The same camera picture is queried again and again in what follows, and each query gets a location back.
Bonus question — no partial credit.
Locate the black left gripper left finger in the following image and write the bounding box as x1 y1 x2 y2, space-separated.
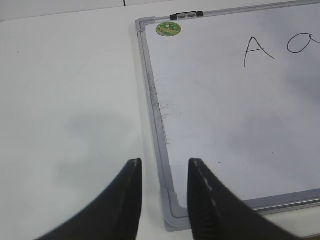
41 158 142 240

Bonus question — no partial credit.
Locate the white board with grey frame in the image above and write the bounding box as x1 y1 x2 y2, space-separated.
136 0 320 232

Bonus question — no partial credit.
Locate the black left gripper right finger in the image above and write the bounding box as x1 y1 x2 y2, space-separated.
187 158 298 240

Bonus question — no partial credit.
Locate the black and silver hanging clip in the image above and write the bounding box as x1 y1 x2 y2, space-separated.
170 11 204 21

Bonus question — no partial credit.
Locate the round green magnet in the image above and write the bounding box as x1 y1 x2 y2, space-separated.
156 22 182 37

